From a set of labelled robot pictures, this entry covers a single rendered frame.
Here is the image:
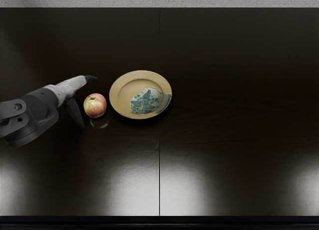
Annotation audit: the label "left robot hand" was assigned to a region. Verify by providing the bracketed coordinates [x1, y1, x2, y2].
[46, 75, 98, 128]

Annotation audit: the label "red yellow apple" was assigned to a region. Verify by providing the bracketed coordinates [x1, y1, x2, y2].
[83, 93, 107, 118]

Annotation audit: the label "tan plate with teal pattern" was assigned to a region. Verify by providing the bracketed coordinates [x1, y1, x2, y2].
[109, 70, 173, 120]

